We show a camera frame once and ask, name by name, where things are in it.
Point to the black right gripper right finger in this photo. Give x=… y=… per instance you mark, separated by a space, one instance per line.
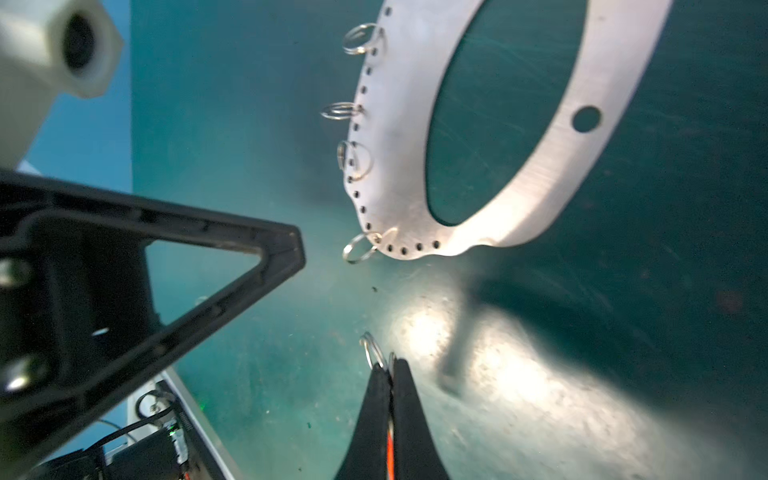
x=415 y=454

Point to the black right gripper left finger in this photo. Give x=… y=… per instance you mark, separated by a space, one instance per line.
x=366 y=456

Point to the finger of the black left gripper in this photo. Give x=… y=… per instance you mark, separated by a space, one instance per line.
x=79 y=327

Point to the red key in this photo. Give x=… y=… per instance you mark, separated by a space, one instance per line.
x=374 y=356

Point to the grey oval keyring plate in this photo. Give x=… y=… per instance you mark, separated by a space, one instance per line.
x=474 y=123

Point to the left controller board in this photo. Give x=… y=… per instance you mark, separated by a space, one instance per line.
x=165 y=438

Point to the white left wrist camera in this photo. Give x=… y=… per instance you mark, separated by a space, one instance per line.
x=50 y=48

